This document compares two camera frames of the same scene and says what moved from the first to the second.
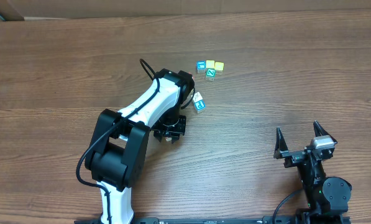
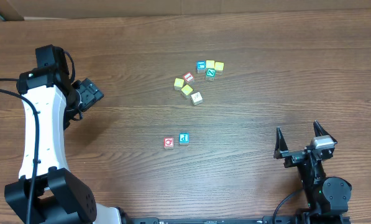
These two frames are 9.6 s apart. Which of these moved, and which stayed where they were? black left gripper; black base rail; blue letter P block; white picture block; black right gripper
Moved: blue letter P block; black left gripper
Stayed: black right gripper; black base rail; white picture block
